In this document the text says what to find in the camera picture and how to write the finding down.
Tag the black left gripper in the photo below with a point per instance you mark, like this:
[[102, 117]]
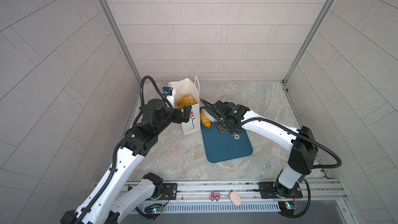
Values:
[[184, 116]]

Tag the green circuit board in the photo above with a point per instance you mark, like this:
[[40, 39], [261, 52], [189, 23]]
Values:
[[287, 208], [154, 209]]

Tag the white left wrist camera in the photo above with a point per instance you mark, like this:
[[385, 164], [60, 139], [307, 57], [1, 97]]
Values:
[[168, 93]]

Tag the small yellow striped bun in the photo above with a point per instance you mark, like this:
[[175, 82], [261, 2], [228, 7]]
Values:
[[188, 103]]

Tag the yellow croissant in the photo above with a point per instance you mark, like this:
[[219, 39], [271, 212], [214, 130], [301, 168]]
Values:
[[204, 119]]

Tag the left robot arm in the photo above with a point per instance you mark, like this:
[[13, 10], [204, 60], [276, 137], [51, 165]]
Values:
[[103, 206]]

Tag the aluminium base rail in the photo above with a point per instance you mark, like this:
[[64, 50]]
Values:
[[250, 196]]

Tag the pink toy truck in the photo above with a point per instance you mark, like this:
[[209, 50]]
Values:
[[215, 196]]

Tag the floral paper bag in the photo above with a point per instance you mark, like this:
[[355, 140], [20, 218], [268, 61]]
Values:
[[182, 89]]

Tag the pink oval toy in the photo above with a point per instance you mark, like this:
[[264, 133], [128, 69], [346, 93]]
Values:
[[235, 198]]

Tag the orange triangular bread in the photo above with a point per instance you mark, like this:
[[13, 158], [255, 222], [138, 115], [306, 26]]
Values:
[[187, 97]]

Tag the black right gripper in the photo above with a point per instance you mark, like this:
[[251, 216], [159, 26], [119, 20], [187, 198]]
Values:
[[218, 128]]

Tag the left green circuit board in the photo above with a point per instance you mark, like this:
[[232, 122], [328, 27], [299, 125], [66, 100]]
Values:
[[154, 209]]

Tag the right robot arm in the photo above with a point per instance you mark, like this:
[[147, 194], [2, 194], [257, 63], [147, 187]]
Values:
[[299, 142]]

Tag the right green circuit board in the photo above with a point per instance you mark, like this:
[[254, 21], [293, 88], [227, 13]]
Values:
[[287, 208]]

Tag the teal plastic tray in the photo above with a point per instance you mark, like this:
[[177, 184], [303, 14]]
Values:
[[222, 147]]

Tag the steel tongs cream tips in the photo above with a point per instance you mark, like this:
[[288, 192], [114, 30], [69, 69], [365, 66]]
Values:
[[220, 127]]

